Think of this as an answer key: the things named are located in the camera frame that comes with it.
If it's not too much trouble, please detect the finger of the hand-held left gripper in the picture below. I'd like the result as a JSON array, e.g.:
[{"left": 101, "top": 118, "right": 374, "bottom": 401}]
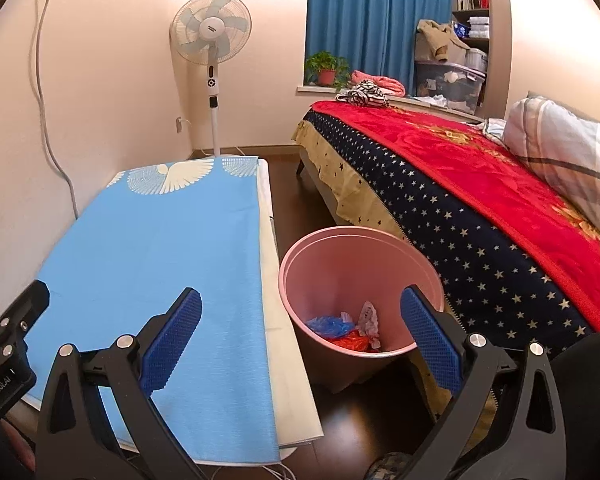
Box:
[{"left": 0, "top": 280, "right": 51, "bottom": 349}]

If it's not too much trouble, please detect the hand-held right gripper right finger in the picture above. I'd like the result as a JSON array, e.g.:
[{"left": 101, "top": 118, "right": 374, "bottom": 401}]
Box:
[{"left": 400, "top": 285, "right": 567, "bottom": 480}]

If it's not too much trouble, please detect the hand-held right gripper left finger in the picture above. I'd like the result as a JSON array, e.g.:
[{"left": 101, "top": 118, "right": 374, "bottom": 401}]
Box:
[{"left": 35, "top": 287, "right": 203, "bottom": 480}]

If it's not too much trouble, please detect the silver foil wrapper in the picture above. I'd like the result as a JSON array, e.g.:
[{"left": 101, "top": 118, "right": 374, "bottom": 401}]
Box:
[{"left": 357, "top": 301, "right": 382, "bottom": 350}]

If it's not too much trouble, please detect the orange plastic wrapper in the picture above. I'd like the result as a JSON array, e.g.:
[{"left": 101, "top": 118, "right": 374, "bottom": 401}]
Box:
[{"left": 330, "top": 332, "right": 373, "bottom": 353}]

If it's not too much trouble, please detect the blue plastic bag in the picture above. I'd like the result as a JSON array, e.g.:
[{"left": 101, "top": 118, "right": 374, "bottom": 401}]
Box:
[{"left": 306, "top": 314, "right": 356, "bottom": 337}]

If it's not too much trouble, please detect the pink plastic bin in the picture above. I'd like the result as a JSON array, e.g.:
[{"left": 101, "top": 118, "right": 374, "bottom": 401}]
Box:
[{"left": 279, "top": 226, "right": 446, "bottom": 393}]

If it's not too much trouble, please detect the blue table mat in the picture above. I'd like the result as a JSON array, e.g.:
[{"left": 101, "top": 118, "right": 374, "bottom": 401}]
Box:
[{"left": 22, "top": 155, "right": 283, "bottom": 466}]

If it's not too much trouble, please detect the white table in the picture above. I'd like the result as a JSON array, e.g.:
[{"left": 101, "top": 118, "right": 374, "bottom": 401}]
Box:
[{"left": 257, "top": 157, "right": 326, "bottom": 448}]

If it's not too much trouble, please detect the bed with red blanket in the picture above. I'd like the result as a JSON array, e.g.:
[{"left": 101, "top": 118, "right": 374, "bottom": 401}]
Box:
[{"left": 292, "top": 110, "right": 600, "bottom": 421}]

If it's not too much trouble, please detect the patterned slipper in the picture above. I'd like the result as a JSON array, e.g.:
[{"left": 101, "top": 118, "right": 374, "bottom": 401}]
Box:
[{"left": 365, "top": 451, "right": 411, "bottom": 480}]

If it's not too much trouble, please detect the red blanket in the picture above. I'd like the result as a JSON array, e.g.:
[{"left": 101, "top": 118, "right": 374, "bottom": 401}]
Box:
[{"left": 310, "top": 100, "right": 600, "bottom": 333}]

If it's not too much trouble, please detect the light blue cloth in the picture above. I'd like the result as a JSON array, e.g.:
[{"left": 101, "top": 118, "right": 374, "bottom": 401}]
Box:
[{"left": 481, "top": 117, "right": 511, "bottom": 148}]

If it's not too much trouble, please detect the plaid pillow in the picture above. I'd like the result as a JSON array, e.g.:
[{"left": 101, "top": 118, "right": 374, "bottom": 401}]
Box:
[{"left": 502, "top": 92, "right": 600, "bottom": 238}]

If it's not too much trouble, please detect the black white striped cloth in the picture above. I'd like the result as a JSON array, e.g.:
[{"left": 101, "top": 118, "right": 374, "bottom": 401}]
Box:
[{"left": 336, "top": 82, "right": 390, "bottom": 109}]

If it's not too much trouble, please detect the clear plastic storage box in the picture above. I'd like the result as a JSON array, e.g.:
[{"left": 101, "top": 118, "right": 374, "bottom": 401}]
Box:
[{"left": 414, "top": 60, "right": 487, "bottom": 115}]

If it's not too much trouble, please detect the pink cloth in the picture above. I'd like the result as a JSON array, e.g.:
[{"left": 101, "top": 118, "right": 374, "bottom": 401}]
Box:
[{"left": 350, "top": 70, "right": 406, "bottom": 97}]

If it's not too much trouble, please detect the potted green plant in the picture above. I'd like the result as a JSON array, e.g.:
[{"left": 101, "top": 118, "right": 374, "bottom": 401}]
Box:
[{"left": 305, "top": 51, "right": 351, "bottom": 87}]

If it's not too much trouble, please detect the beige coat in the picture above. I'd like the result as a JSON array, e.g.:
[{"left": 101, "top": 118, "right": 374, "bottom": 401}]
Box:
[{"left": 414, "top": 19, "right": 471, "bottom": 63}]

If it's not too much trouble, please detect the white standing fan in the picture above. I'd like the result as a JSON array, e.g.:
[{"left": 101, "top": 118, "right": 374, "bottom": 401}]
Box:
[{"left": 170, "top": 0, "right": 253, "bottom": 158}]

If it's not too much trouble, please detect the blue curtain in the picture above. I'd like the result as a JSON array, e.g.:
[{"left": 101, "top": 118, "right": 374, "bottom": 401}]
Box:
[{"left": 306, "top": 0, "right": 453, "bottom": 98}]

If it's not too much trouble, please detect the grey wall cable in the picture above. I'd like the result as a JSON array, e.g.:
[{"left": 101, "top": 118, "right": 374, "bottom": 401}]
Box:
[{"left": 30, "top": 0, "right": 79, "bottom": 221}]

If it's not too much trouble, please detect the white cable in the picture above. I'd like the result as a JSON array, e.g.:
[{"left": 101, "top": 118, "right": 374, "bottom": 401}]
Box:
[{"left": 260, "top": 462, "right": 301, "bottom": 480}]

